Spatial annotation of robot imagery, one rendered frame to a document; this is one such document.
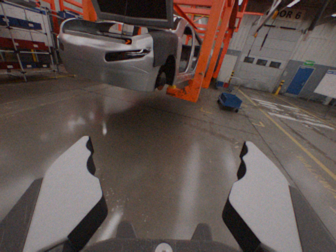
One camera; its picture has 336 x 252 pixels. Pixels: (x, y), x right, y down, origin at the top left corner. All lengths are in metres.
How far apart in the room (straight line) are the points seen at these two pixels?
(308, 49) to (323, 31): 1.07
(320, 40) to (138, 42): 13.08
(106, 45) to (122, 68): 0.31
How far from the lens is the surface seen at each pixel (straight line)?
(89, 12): 4.19
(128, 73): 1.97
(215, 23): 2.82
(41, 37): 6.67
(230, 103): 4.76
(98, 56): 2.11
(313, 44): 13.99
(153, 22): 2.89
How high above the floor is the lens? 1.30
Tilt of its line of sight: 28 degrees down
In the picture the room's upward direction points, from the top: 11 degrees clockwise
